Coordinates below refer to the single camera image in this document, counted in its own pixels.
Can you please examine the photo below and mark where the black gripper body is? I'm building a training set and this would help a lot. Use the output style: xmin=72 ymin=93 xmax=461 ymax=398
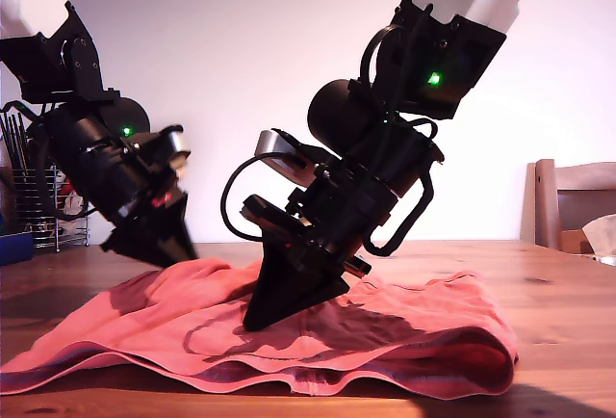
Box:
xmin=242 ymin=159 xmax=399 ymax=278

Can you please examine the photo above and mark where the red underwear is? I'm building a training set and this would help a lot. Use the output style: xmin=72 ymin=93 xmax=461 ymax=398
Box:
xmin=0 ymin=257 xmax=520 ymax=398

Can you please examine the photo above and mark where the blue box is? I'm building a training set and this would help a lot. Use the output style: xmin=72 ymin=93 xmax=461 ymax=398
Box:
xmin=0 ymin=232 xmax=35 ymax=267

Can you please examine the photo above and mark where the black chopstick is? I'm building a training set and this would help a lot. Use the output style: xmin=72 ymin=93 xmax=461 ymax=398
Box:
xmin=0 ymin=110 xmax=28 ymax=171

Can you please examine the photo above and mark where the wooden chair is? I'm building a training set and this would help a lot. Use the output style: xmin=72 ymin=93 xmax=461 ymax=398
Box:
xmin=521 ymin=158 xmax=616 ymax=256

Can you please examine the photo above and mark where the orange cardboard box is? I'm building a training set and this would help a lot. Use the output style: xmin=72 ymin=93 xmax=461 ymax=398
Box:
xmin=560 ymin=228 xmax=596 ymax=255

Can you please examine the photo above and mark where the white tissue paper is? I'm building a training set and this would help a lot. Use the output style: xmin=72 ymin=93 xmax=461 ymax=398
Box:
xmin=581 ymin=214 xmax=616 ymax=259

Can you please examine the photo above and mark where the thin black camera cable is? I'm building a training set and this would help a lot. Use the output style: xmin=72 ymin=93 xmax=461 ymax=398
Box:
xmin=219 ymin=151 xmax=273 ymax=245

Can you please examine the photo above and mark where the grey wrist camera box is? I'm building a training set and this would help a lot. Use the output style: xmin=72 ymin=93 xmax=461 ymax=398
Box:
xmin=128 ymin=123 xmax=193 ymax=173
xmin=256 ymin=128 xmax=320 ymax=189

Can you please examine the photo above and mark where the thick black cable loop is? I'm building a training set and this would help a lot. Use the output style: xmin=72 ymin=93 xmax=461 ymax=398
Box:
xmin=361 ymin=167 xmax=435 ymax=258

